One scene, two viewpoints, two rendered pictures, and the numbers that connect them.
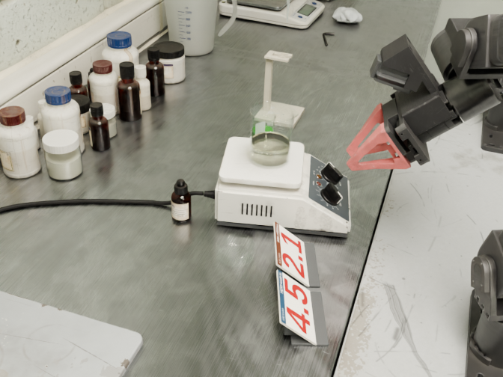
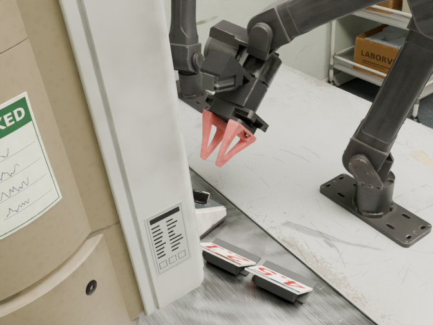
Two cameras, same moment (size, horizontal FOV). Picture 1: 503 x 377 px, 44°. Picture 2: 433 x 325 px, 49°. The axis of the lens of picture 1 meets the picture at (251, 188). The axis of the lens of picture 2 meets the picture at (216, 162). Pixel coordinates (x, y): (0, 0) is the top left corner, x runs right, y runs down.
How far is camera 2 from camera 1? 0.45 m
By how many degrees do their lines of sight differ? 39
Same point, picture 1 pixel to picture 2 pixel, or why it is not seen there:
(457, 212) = (248, 156)
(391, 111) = (225, 109)
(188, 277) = not seen: outside the picture
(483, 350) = (375, 211)
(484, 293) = (368, 177)
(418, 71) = (240, 69)
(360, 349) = (330, 268)
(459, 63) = (266, 49)
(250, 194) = not seen: hidden behind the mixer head
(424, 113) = (253, 96)
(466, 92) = (267, 68)
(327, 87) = not seen: hidden behind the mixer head
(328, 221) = (214, 215)
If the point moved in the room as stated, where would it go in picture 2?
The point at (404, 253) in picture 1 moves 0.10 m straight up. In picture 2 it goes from (263, 200) to (261, 156)
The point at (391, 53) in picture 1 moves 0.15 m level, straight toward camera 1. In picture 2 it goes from (220, 66) to (294, 97)
